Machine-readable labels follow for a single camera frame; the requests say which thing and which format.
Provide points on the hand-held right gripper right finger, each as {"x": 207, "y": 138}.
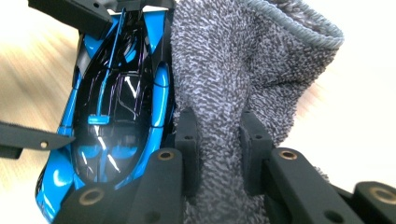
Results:
{"x": 253, "y": 155}

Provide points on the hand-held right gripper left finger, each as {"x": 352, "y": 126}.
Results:
{"x": 190, "y": 155}

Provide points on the blue toy car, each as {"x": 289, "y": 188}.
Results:
{"x": 118, "y": 102}

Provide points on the grey towel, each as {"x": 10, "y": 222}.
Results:
{"x": 224, "y": 68}

